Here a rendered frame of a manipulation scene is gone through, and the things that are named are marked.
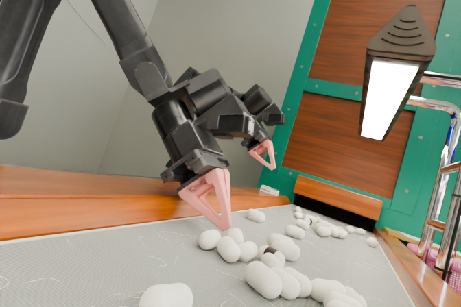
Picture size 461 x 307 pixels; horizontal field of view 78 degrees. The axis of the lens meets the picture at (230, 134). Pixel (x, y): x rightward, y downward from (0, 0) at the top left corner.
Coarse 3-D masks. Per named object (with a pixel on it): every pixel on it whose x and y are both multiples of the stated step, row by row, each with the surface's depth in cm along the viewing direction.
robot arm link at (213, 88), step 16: (144, 64) 41; (144, 80) 41; (160, 80) 41; (192, 80) 44; (208, 80) 44; (160, 96) 41; (176, 96) 46; (192, 96) 43; (208, 96) 43; (224, 96) 43
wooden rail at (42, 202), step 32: (0, 192) 22; (32, 192) 24; (64, 192) 27; (96, 192) 30; (128, 192) 35; (160, 192) 41; (256, 192) 90; (0, 224) 20; (32, 224) 22; (64, 224) 24; (96, 224) 27; (128, 224) 31
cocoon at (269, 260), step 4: (264, 256) 30; (268, 256) 30; (272, 256) 30; (260, 260) 31; (264, 260) 30; (268, 260) 29; (272, 260) 29; (276, 260) 29; (264, 264) 30; (268, 264) 29; (272, 264) 29; (276, 264) 29; (280, 264) 29
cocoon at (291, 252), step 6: (276, 240) 37; (282, 240) 37; (276, 246) 36; (282, 246) 36; (288, 246) 36; (294, 246) 36; (282, 252) 36; (288, 252) 36; (294, 252) 36; (288, 258) 36; (294, 258) 36
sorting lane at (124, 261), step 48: (48, 240) 22; (96, 240) 25; (144, 240) 28; (192, 240) 33; (336, 240) 64; (0, 288) 15; (48, 288) 16; (96, 288) 18; (144, 288) 20; (192, 288) 22; (240, 288) 24; (384, 288) 38
